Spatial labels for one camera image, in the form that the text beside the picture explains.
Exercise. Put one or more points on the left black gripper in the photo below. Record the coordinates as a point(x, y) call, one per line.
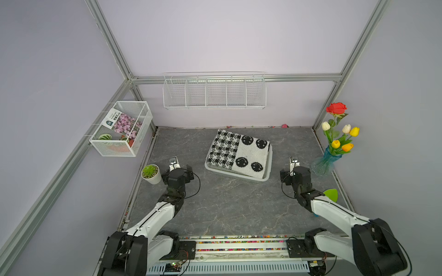
point(188, 175)

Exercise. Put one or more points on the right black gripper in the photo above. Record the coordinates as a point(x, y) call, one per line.
point(285, 175)

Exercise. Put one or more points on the white plastic perforated basket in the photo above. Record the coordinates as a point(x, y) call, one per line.
point(228, 173)

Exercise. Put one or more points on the houndstooth and circle pattern scarf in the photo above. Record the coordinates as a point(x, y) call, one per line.
point(239, 154)

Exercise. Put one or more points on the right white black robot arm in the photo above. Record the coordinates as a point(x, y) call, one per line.
point(369, 244)

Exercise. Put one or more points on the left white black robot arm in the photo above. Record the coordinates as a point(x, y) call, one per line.
point(134, 251)

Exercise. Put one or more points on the small potted green plant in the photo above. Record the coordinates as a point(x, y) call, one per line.
point(151, 174)

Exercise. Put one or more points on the green leaf shaped spatula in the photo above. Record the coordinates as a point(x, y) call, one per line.
point(332, 194)

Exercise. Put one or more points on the yellow tulip lower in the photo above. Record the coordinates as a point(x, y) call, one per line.
point(336, 144)

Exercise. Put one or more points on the orange yellow tulip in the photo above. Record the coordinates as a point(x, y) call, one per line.
point(348, 147)

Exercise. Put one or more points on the white tulip left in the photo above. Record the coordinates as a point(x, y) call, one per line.
point(325, 126)

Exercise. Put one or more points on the white tulip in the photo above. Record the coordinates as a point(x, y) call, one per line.
point(347, 129)
point(325, 126)

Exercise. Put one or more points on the white tulip right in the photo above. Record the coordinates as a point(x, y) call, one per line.
point(347, 129)

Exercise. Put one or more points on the flower picture seed packet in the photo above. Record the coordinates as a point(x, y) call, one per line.
point(122, 123)

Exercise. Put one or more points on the yellow tulip upper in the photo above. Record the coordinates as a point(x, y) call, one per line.
point(355, 132)

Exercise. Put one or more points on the red artificial rose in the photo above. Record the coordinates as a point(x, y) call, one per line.
point(336, 109)

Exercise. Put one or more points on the green striped ball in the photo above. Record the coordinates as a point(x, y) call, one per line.
point(105, 136)

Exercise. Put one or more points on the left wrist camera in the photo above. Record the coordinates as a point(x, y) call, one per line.
point(173, 163)

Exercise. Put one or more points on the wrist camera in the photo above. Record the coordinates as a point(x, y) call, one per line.
point(173, 163)
point(294, 162)

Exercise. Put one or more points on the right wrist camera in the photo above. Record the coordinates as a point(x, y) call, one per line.
point(294, 162)

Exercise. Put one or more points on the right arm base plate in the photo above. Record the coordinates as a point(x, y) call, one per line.
point(298, 249)

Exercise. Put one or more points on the white mesh wall box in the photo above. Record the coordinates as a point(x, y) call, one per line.
point(121, 146)

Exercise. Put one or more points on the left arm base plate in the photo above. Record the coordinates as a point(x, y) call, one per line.
point(185, 250)

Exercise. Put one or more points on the aluminium mounting rail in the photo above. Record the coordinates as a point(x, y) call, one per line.
point(241, 248)

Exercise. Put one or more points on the white wire wall shelf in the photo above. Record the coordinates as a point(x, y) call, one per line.
point(214, 90)

